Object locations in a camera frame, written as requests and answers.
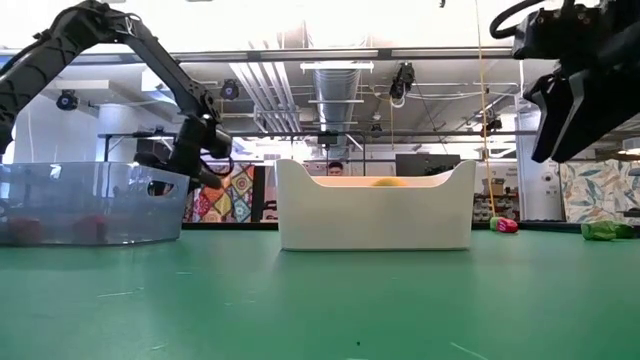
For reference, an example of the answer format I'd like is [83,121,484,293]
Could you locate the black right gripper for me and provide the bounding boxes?
[510,0,640,164]

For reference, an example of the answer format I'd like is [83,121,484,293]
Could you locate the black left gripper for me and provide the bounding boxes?
[168,113,234,191]

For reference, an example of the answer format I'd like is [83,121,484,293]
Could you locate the white plastic basket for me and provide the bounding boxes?
[274,158,478,252]

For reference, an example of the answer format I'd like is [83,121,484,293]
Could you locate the yellow toy lemon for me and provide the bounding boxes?
[370,177,409,189]

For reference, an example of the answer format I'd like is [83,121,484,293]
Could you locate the colourful patchwork quilt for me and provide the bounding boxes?
[183,162,256,224]

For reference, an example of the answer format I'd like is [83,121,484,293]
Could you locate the black horizontal pipe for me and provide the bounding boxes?
[97,128,539,141]

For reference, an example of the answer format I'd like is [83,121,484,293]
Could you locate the leaf print curtain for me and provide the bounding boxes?
[558,158,640,225]

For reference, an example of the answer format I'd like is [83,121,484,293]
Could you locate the white column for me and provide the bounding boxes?
[515,105,565,222]

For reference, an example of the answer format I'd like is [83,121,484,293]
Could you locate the translucent grey plastic basket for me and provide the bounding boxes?
[0,160,191,247]

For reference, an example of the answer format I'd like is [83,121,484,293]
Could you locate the grey rig crossbar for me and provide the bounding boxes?
[0,45,516,65]

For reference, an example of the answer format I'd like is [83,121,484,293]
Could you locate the green table mat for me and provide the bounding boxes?
[0,229,640,360]

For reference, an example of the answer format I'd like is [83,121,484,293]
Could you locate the black monitor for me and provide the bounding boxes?
[394,153,463,177]

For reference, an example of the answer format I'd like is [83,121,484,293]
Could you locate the black suspended device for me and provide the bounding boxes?
[388,61,417,109]

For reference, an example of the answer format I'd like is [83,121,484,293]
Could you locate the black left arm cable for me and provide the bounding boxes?
[199,152,236,178]

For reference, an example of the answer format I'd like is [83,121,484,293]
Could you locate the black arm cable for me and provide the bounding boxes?
[199,152,236,178]
[488,0,549,41]

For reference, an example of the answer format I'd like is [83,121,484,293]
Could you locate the black round camera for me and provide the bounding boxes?
[55,89,80,112]
[219,78,241,102]

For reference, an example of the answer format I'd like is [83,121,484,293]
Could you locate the yellow rope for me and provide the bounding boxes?
[473,0,497,219]

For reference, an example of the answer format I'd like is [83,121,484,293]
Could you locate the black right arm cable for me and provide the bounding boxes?
[488,0,549,41]

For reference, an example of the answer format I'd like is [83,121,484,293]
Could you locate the silver ventilation duct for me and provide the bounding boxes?
[305,24,362,160]

